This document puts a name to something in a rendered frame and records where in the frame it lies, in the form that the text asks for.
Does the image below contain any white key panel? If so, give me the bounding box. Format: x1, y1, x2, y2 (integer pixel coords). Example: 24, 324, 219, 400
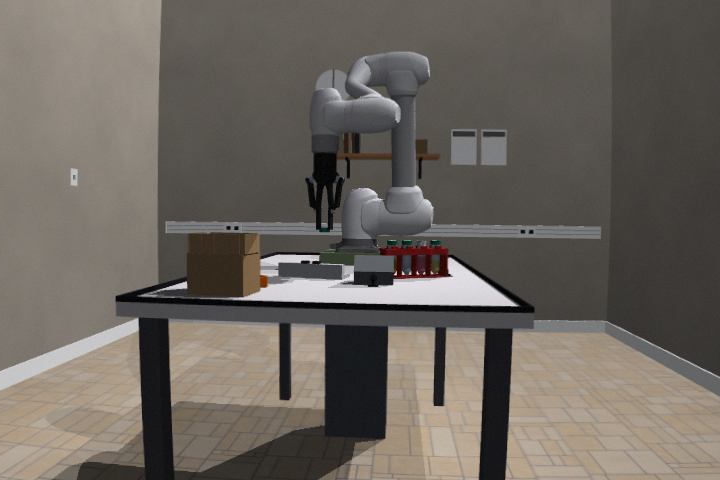
354, 255, 394, 287

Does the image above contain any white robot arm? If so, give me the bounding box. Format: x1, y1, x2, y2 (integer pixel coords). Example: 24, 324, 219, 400
310, 52, 434, 253

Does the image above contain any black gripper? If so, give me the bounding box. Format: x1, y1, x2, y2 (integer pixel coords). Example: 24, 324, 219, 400
305, 153, 345, 230

